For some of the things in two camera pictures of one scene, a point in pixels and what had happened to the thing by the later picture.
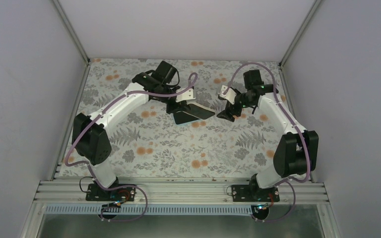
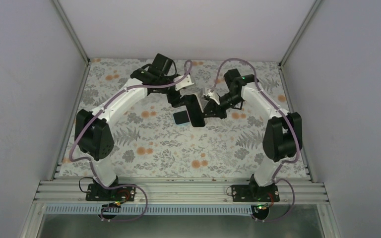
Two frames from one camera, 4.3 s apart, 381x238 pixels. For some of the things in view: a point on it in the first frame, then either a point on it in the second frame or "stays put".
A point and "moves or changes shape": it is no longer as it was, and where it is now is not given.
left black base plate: (96, 193) stays put
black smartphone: (197, 111) moves or changes shape
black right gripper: (228, 116) -> (216, 112)
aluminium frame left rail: (60, 151) stays put
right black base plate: (253, 192) stays put
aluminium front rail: (74, 192) stays put
